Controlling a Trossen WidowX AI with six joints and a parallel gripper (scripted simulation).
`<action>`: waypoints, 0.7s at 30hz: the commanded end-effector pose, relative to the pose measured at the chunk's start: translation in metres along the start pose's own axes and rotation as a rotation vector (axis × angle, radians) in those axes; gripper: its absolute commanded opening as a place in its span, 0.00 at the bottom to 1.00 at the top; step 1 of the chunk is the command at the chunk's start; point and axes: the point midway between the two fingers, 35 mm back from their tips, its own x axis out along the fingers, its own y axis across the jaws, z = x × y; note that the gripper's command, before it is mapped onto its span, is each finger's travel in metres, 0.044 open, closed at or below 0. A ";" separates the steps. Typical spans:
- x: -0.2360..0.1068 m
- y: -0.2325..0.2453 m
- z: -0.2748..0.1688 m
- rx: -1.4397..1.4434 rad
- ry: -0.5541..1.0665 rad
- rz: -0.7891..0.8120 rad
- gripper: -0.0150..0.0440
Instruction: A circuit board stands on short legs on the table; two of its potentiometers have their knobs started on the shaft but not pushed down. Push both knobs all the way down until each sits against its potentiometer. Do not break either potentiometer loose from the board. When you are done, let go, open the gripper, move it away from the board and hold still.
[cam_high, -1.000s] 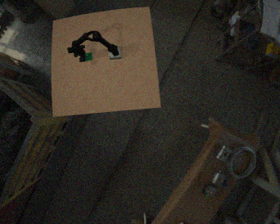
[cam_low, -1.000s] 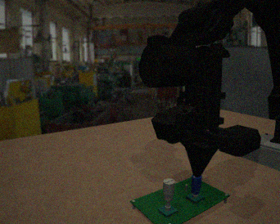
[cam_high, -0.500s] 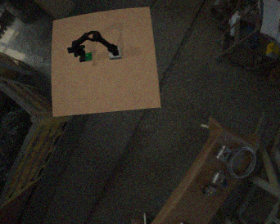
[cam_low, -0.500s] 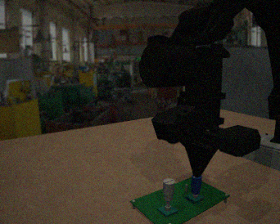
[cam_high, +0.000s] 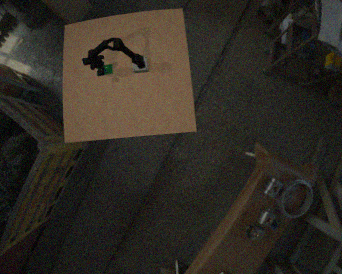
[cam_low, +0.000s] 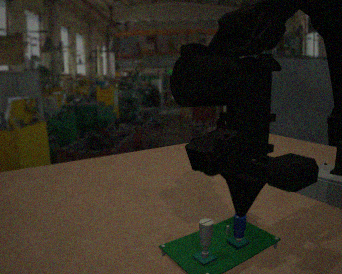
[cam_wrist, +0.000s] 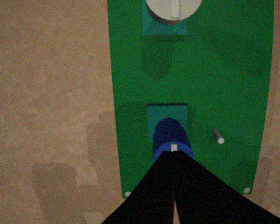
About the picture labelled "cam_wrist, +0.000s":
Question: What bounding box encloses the green circuit board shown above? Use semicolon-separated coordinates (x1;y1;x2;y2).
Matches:
107;0;275;198

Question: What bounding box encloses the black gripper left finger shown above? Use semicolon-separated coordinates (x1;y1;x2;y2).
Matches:
101;151;175;224

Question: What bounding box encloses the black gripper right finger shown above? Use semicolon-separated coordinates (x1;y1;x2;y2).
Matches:
172;151;280;224

